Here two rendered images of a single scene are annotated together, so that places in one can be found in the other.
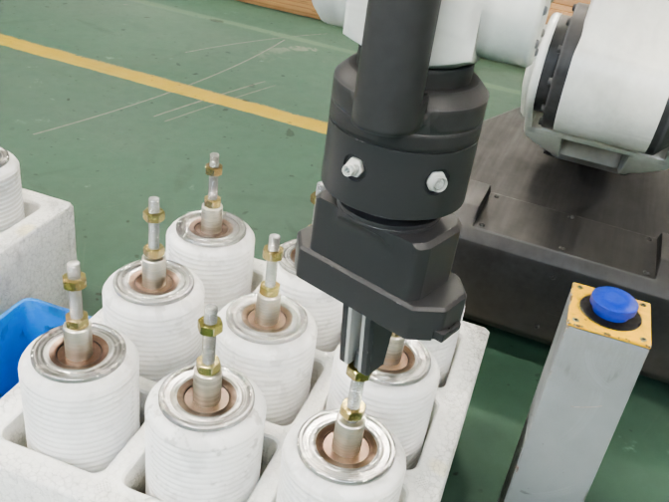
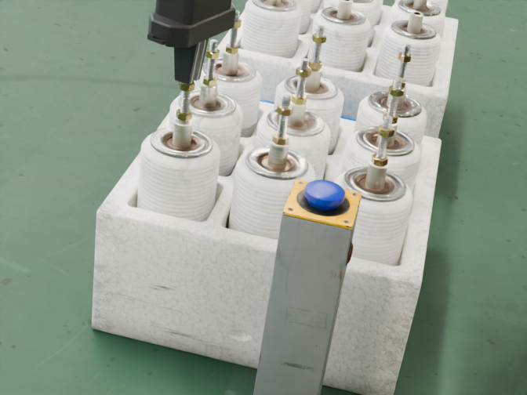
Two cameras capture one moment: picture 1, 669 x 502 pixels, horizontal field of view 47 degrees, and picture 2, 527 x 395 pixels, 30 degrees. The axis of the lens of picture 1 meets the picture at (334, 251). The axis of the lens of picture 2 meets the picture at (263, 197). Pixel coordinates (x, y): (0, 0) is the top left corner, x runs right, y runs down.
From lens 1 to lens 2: 1.16 m
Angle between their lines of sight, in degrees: 69
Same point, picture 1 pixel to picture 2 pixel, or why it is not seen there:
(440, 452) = (242, 238)
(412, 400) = (241, 176)
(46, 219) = (415, 90)
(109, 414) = not seen: hidden behind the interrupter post
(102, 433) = not seen: hidden behind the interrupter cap
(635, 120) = not seen: outside the picture
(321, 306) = (348, 163)
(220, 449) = (172, 114)
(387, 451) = (179, 154)
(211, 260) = (361, 111)
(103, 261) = (501, 194)
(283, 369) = (261, 142)
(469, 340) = (393, 269)
